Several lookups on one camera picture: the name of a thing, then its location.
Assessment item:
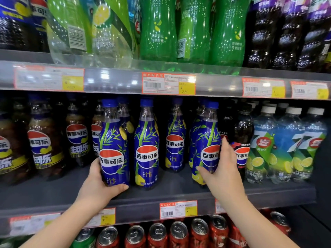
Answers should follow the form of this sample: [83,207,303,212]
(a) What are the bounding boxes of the clear soda bottle green label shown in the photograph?
[46,0,93,66]
[88,0,135,68]

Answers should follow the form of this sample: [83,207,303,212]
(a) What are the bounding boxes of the person's left hand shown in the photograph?
[75,157,129,214]

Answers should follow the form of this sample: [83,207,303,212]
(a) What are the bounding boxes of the person's right hand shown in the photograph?
[195,136,248,204]

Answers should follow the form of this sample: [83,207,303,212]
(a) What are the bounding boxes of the rows of green soda cans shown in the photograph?
[0,227,97,248]

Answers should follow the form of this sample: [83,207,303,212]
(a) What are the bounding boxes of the person's right forearm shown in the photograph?
[220,193,300,248]

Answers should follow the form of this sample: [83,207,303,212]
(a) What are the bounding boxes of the person's left forearm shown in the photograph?
[19,198,104,248]

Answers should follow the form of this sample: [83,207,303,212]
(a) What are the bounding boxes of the rows of red soda cans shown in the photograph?
[96,209,291,248]

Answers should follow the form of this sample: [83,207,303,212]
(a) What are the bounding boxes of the row of brown Pepsi bottles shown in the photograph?
[0,94,91,186]

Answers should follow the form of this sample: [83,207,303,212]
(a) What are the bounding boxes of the dark soda bottle blue label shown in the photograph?
[0,0,34,51]
[28,0,50,52]

